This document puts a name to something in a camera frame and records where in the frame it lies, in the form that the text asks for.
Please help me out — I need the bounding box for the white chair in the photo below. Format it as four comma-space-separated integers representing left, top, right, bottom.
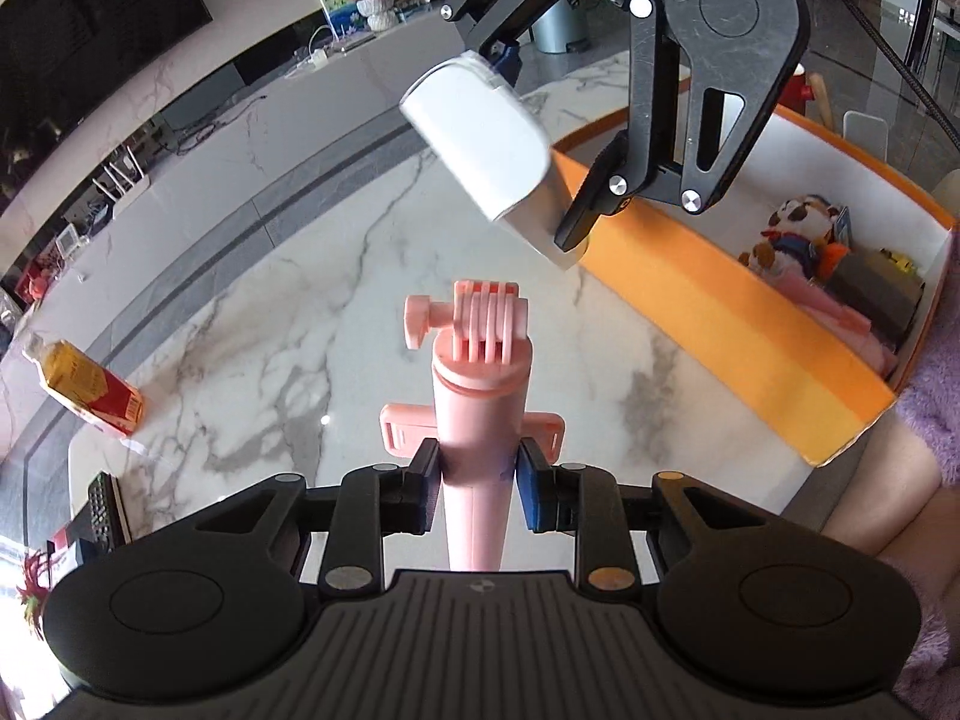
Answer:
840, 110, 891, 166

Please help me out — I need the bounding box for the bear plush white shirt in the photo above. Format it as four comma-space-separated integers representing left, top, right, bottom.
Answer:
738, 238, 788, 276

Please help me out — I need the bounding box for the black cable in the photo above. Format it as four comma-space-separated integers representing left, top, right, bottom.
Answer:
816, 0, 960, 147

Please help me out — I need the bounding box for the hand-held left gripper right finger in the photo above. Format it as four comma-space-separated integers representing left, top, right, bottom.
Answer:
517, 437, 767, 593

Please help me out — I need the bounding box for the orange cardboard box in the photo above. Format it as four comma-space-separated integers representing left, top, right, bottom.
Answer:
551, 101, 960, 467

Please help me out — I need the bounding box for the silver trash can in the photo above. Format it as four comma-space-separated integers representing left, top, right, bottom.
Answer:
531, 0, 591, 55

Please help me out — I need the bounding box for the black television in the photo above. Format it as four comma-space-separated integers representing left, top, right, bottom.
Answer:
0, 0, 215, 170

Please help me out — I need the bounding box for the brown bear plush keychain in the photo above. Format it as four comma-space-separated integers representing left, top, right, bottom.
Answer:
766, 195, 850, 271

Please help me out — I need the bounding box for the black remote control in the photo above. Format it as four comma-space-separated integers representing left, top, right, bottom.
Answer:
88, 471, 125, 550

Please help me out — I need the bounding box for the pink pouch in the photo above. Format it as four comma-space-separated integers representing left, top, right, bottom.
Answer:
772, 268, 897, 376

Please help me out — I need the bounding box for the white router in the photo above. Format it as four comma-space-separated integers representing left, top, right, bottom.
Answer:
93, 141, 152, 205

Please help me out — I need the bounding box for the picture calendar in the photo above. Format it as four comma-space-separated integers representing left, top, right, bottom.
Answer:
313, 0, 376, 40

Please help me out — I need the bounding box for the red cup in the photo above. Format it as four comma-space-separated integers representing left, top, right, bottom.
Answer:
778, 62, 816, 111

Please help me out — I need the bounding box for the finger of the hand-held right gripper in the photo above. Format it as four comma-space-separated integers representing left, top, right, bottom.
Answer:
440, 0, 579, 84
554, 0, 793, 253

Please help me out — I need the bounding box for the small brown box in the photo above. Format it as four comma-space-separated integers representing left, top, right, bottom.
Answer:
825, 250, 926, 350

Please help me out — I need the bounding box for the pink selfie stick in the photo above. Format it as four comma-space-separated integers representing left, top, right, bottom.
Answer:
379, 279, 563, 575

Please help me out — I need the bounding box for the yellow red drink carton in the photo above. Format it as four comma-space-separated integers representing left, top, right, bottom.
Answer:
22, 337, 146, 438

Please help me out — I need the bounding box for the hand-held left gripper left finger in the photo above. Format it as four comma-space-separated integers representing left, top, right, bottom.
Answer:
190, 437, 443, 596

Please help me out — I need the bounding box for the person's leg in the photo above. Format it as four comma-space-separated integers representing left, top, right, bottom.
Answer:
823, 411, 944, 557

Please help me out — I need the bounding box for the white rounded case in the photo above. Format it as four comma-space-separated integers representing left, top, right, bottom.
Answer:
398, 50, 584, 272

